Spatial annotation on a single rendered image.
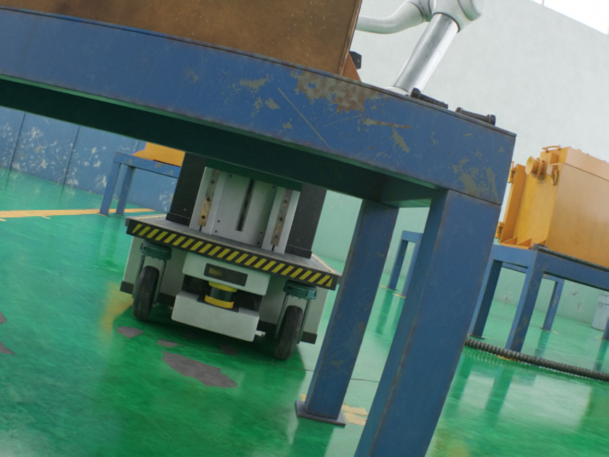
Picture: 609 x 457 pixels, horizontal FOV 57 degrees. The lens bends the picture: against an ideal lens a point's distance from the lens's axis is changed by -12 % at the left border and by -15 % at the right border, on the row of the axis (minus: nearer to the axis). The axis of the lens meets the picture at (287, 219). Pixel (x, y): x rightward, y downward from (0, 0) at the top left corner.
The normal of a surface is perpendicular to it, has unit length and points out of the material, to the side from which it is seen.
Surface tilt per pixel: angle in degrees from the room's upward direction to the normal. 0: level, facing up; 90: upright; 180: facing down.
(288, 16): 90
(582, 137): 90
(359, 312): 90
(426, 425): 90
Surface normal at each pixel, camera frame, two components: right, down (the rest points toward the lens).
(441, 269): 0.04, 0.01
